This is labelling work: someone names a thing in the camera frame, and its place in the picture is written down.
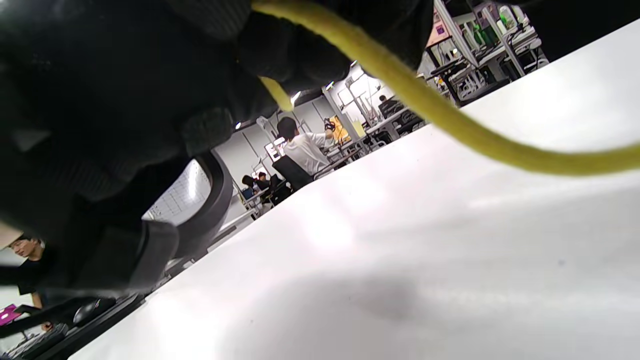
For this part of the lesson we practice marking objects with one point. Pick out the grey right hand controller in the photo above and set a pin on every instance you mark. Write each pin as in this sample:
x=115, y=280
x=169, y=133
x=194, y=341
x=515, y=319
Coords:
x=220, y=200

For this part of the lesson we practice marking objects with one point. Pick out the black computer mouse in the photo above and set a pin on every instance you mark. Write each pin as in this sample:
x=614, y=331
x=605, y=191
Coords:
x=92, y=311

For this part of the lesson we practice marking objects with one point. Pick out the person's right hand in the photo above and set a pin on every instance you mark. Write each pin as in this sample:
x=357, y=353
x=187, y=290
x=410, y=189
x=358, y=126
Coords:
x=125, y=75

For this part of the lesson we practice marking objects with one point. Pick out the black office chair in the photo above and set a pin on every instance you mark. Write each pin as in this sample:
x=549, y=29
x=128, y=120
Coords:
x=292, y=172

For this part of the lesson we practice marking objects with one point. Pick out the orange wall poster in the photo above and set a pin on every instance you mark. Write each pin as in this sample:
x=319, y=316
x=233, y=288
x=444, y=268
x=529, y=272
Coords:
x=341, y=129

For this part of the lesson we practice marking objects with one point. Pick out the pink flat object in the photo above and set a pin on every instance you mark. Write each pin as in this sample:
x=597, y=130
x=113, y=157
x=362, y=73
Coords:
x=9, y=315

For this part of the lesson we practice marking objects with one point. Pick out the black keyboard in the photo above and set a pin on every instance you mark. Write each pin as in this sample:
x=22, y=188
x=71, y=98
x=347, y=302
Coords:
x=30, y=345

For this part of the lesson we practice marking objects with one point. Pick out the white wall board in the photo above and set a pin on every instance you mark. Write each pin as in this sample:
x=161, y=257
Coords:
x=182, y=197

